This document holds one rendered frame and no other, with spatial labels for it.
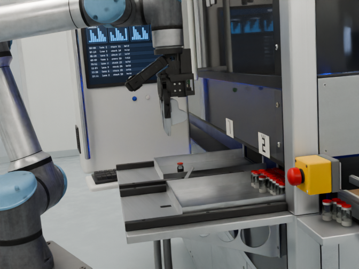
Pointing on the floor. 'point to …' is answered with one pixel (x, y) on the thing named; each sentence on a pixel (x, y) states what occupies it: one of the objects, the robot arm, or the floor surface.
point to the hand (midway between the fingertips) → (165, 131)
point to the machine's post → (299, 120)
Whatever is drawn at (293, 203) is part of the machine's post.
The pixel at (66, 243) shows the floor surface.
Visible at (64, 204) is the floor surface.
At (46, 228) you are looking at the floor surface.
